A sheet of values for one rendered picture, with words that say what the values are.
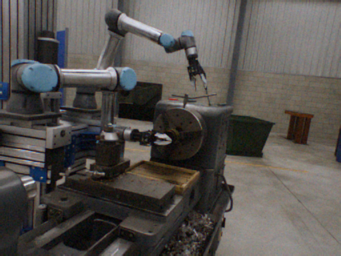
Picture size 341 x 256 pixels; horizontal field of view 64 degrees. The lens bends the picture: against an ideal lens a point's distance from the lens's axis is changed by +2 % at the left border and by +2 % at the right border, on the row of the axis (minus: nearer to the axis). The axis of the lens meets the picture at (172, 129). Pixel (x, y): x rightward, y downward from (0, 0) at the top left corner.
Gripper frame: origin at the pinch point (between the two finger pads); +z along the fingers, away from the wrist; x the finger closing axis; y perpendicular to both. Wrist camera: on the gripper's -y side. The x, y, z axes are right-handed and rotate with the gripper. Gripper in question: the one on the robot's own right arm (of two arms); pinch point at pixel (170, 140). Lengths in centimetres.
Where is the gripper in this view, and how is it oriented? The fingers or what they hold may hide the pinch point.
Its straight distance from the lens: 139.3
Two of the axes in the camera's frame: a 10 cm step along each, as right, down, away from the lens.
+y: -3.7, 1.1, -9.2
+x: 1.0, -9.8, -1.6
